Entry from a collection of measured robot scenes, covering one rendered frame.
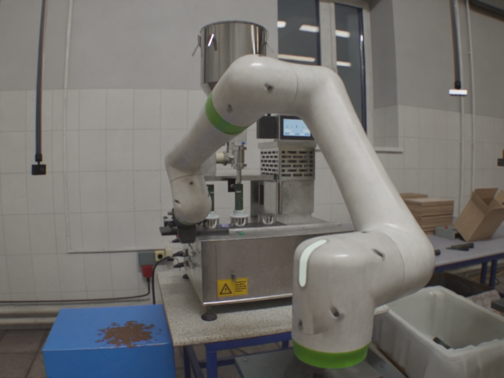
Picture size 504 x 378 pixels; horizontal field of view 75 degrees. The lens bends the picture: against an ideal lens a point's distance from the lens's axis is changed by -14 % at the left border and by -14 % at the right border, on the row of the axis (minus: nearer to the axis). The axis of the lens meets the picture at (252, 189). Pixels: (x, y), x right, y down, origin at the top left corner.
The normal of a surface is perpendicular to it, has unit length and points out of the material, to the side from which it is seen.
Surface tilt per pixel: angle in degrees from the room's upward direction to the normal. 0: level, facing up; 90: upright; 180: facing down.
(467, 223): 90
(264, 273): 90
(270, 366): 0
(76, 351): 90
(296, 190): 90
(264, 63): 62
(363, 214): 79
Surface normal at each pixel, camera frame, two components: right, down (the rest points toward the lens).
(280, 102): 0.43, 0.76
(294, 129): 0.30, 0.07
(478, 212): -0.95, 0.03
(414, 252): 0.45, -0.43
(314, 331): -0.59, 0.06
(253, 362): 0.00, -1.00
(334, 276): -0.19, 0.07
